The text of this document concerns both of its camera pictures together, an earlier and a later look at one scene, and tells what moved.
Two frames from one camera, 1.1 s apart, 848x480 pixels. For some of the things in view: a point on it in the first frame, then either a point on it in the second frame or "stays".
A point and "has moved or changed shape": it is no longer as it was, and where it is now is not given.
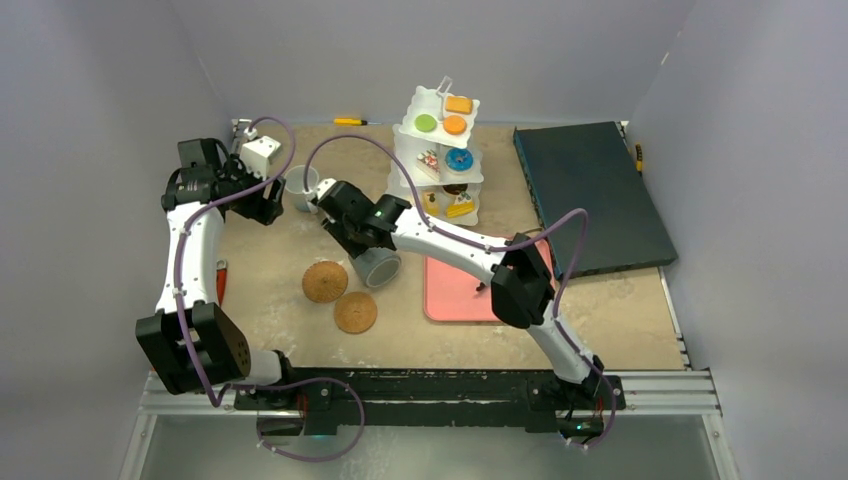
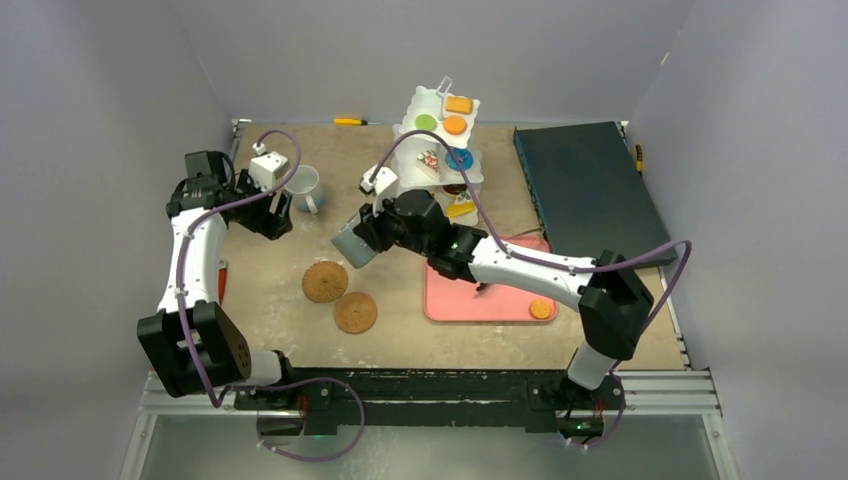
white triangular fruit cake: (428, 162) stays
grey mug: (377, 266) has moved or changed shape
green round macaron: (425, 123) stays
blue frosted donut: (459, 159) stays
